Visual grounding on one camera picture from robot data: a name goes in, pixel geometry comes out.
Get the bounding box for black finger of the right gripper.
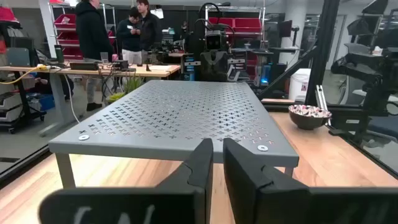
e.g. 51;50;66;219
215;62;230;82
200;62;215;82

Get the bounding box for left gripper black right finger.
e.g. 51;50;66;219
223;138;398;224

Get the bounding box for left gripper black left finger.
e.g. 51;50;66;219
39;138;215;224

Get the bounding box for black bowl floral inside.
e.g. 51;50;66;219
288;104;333;131

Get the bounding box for stacked network equipment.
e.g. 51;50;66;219
182;53;202;82

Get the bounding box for red storage bin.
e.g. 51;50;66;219
57;31;80;47
62;46;84;60
233;17;262;34
0;6;19;23
53;13;77;31
208;17;235;32
245;51;259;77

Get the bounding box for computer tower blue light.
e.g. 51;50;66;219
259;62;272;86

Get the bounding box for wooden desk grey legs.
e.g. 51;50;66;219
0;63;182;138

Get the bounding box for grey perforated metal shelf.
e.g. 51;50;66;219
48;80;300;189

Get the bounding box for person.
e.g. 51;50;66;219
74;0;114;112
32;73;75;101
136;0;163;65
116;6;144;65

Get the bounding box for black computer monitor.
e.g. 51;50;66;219
277;19;294;39

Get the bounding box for green succulent plant in pot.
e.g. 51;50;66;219
106;74;146;105

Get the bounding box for white waste bin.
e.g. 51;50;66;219
288;68;312;102

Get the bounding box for black flat box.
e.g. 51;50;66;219
68;61;100;72

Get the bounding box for grey office chair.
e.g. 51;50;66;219
340;42;374;105

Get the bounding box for black studio lamp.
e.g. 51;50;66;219
361;0;389;16
346;17;374;37

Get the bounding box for dark green bottle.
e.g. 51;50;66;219
54;44;65;65

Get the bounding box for blue storage bin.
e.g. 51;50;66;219
32;93;56;112

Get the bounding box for black cart white trays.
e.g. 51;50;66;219
0;18;47;135

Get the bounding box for grey flat case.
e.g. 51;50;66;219
6;47;31;67

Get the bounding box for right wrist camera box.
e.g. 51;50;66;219
205;30;230;51

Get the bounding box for chrome wire rack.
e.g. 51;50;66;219
49;2;118;62
204;5;267;50

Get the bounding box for black device with cables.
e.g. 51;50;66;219
111;60;130;72

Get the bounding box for silver metal bracket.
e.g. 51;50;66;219
315;84;330;125

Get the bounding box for yellow extension cable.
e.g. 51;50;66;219
0;64;50;85

